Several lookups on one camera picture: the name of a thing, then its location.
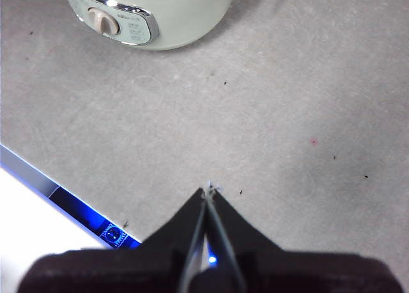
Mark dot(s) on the aluminium table edge rail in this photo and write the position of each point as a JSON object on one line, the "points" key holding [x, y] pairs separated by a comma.
{"points": [[25, 170]]}

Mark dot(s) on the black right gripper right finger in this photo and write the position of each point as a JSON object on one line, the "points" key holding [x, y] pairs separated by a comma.
{"points": [[303, 274]]}

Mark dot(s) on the sage green electric cooking pot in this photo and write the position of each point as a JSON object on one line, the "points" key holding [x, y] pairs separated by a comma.
{"points": [[179, 18]]}

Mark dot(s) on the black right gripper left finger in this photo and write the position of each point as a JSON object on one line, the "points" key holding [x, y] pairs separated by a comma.
{"points": [[128, 270]]}

